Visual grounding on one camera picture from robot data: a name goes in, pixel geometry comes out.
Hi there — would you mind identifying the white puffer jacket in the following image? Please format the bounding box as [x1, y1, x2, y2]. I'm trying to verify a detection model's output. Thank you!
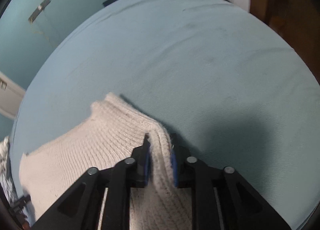
[1, 135, 13, 185]

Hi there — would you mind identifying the yellow hanging cable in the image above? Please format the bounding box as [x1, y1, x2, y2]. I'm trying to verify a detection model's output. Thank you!
[31, 13, 61, 48]

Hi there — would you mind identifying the light blue bed sheet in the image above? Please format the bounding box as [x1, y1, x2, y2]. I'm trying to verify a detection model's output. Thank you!
[10, 0, 319, 229]

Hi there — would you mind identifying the dark wooden chair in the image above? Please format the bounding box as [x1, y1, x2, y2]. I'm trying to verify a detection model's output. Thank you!
[249, 0, 319, 80]

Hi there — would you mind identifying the white and blue knit sweater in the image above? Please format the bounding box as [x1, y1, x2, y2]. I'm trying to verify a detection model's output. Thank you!
[19, 93, 192, 229]

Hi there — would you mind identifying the white room door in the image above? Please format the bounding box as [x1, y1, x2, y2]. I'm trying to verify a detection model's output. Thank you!
[0, 72, 25, 120]

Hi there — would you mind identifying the wall power strip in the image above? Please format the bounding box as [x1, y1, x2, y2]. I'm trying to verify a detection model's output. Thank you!
[28, 0, 51, 24]

